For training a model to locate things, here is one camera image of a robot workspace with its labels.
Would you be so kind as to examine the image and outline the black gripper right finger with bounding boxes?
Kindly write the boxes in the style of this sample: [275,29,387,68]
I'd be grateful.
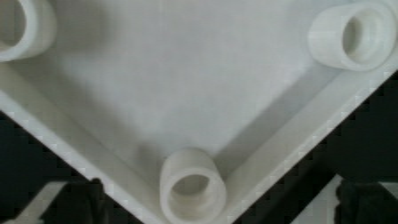
[289,173,398,224]

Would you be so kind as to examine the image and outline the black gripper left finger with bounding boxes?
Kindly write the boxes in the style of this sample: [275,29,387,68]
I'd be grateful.
[0,179,113,224]

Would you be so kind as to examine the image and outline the white square tabletop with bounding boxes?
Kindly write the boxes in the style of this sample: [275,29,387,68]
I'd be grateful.
[0,0,398,224]

